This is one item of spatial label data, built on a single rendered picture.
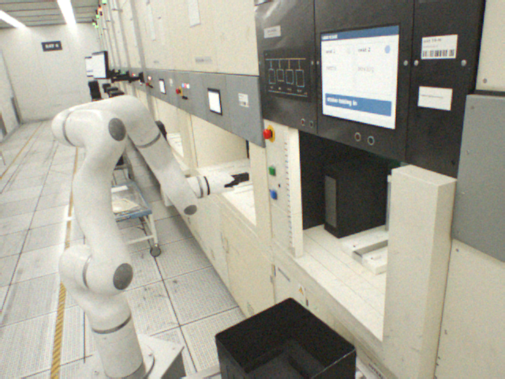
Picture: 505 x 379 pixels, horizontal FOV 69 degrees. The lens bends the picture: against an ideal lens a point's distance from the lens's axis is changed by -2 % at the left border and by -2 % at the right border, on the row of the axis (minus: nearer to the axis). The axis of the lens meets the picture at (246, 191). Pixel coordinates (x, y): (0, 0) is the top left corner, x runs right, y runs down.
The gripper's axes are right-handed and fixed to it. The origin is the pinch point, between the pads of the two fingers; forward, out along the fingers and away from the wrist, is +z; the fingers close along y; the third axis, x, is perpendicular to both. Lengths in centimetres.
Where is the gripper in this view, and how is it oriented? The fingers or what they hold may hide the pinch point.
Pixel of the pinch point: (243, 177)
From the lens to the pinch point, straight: 144.1
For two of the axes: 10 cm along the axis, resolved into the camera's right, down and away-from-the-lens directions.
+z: 9.2, -2.2, 3.3
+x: -0.9, -9.3, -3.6
